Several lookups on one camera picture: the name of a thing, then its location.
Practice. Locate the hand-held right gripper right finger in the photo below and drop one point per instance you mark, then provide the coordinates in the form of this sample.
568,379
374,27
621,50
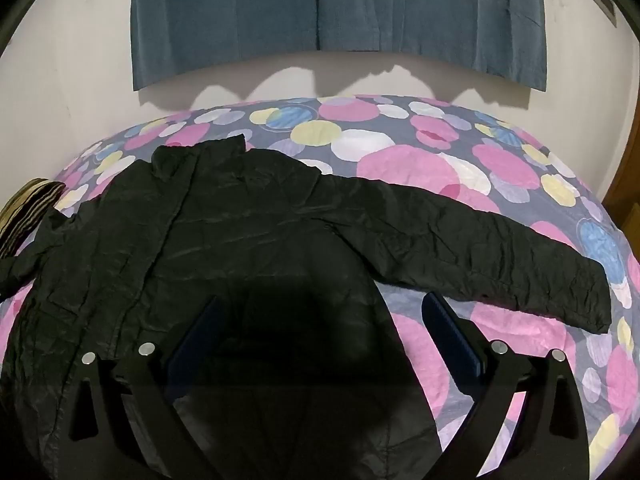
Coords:
452,332

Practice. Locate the blue curtain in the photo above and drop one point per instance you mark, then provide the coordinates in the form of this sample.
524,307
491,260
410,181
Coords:
325,5

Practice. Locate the dotted grey bed sheet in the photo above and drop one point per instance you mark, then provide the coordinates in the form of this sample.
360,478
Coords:
400,160

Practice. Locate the striped pillow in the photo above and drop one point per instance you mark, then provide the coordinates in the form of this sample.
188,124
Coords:
25,210

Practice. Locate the black jacket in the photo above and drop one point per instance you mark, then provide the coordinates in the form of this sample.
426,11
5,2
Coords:
250,240

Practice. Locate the brown wooden door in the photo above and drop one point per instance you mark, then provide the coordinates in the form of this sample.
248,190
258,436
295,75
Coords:
631,200

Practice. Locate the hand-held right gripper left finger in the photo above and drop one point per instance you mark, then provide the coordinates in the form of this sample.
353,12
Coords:
196,332

